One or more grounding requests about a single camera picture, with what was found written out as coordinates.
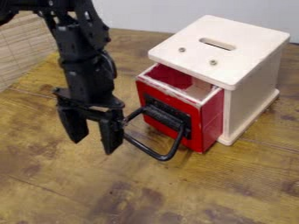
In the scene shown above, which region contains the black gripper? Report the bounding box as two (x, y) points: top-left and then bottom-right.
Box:
(54, 51), (126, 155)

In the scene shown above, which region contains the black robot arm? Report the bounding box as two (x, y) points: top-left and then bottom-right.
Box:
(0, 0), (126, 154)

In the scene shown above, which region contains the red drawer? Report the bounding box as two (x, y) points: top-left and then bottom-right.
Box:
(135, 64), (225, 153)

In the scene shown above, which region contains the white wooden cabinet box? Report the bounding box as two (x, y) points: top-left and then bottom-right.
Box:
(149, 15), (290, 145)

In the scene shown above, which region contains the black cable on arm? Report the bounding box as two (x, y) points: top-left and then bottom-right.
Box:
(101, 51), (119, 80)

